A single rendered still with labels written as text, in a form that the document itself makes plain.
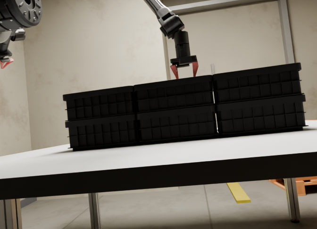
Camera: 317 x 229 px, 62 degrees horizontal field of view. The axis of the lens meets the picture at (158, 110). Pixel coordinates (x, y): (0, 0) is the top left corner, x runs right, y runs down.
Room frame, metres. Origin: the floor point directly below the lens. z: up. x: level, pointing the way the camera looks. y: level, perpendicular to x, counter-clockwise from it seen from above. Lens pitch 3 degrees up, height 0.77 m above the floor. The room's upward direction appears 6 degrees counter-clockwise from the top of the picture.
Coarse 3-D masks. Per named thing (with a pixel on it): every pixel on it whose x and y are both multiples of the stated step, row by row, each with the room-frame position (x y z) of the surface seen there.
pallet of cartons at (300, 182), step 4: (308, 120) 2.53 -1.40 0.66; (316, 176) 2.44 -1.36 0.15; (268, 180) 3.06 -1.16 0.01; (272, 180) 2.95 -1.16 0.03; (276, 180) 2.92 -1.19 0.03; (280, 180) 2.91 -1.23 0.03; (296, 180) 2.46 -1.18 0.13; (300, 180) 2.45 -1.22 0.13; (304, 180) 2.90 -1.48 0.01; (308, 180) 2.49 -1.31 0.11; (312, 180) 2.42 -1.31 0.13; (316, 180) 2.42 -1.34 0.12; (276, 184) 2.84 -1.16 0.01; (280, 184) 2.80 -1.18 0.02; (296, 184) 2.43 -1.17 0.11; (300, 184) 2.43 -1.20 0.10; (304, 184) 2.42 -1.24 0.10; (308, 184) 2.42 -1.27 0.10; (312, 184) 2.42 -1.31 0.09; (316, 184) 2.67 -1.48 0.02; (284, 188) 2.64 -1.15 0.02; (300, 188) 2.43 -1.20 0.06; (304, 188) 2.42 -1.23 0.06; (300, 192) 2.43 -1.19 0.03; (304, 192) 2.42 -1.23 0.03
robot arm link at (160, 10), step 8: (144, 0) 1.15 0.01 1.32; (152, 0) 1.09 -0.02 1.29; (152, 8) 1.08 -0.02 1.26; (160, 8) 1.06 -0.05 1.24; (168, 8) 1.05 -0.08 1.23; (160, 16) 1.05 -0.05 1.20; (168, 16) 1.06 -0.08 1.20; (176, 16) 1.02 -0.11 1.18; (160, 24) 1.06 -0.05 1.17; (168, 24) 1.02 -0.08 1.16; (176, 24) 1.03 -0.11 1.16; (168, 32) 1.04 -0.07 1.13
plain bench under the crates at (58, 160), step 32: (0, 160) 0.97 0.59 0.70; (32, 160) 0.83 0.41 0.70; (64, 160) 0.72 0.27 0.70; (96, 160) 0.64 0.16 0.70; (128, 160) 0.57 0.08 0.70; (160, 160) 0.52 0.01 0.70; (192, 160) 0.48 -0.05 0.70; (224, 160) 0.45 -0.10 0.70; (256, 160) 0.45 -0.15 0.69; (288, 160) 0.44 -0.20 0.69; (0, 192) 0.50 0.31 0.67; (32, 192) 0.49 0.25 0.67; (64, 192) 0.49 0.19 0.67; (96, 192) 0.48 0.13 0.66; (288, 192) 1.86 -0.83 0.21; (0, 224) 1.12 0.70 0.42; (96, 224) 2.03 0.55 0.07
